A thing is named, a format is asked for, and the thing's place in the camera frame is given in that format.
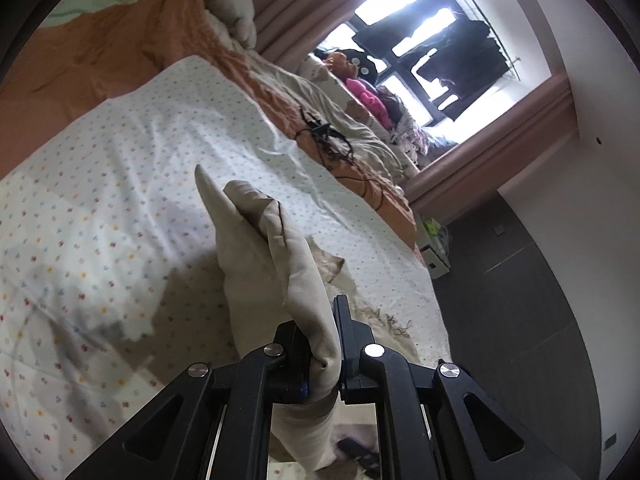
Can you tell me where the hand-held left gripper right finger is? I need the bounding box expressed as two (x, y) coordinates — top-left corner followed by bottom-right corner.
(332, 296), (571, 480)

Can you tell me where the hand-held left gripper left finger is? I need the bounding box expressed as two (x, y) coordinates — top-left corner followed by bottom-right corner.
(65, 322), (311, 480)

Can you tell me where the beige cloth garment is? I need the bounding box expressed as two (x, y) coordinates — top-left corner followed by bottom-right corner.
(150, 164), (416, 473)

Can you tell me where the black phone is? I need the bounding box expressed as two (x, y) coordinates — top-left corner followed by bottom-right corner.
(337, 437), (381, 478)

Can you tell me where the white box on floor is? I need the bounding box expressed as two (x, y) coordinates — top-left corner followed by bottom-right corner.
(417, 215), (451, 278)

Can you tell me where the flower patterned blanket pile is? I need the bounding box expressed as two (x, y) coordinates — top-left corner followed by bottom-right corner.
(380, 87), (451, 161)

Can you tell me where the white floral bed sheet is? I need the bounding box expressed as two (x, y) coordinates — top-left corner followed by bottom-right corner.
(0, 175), (221, 480)

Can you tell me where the pink plush toy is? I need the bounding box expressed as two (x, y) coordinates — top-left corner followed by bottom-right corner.
(345, 77), (393, 126)

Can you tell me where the cream small-dotted bed sheet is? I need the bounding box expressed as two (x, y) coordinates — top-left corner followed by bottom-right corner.
(0, 55), (453, 366)

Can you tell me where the pink-brown curtain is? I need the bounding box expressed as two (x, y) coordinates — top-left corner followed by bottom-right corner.
(245, 0), (583, 216)

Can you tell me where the black and white plush toy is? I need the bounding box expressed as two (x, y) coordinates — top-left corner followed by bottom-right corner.
(340, 50), (378, 81)

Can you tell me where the dark hanging garment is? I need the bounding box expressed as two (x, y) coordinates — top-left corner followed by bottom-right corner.
(420, 17), (506, 93)

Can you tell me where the white plush pillow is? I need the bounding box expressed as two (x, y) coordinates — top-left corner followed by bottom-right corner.
(192, 0), (258, 51)

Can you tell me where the orange blanket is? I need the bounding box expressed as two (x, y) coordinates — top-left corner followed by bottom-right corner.
(0, 0), (418, 251)

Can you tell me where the black cable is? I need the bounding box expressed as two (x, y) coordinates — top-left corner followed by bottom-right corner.
(295, 105), (386, 211)

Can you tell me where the metal clothes rail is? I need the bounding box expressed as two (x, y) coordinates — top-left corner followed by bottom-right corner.
(440, 0), (523, 83)

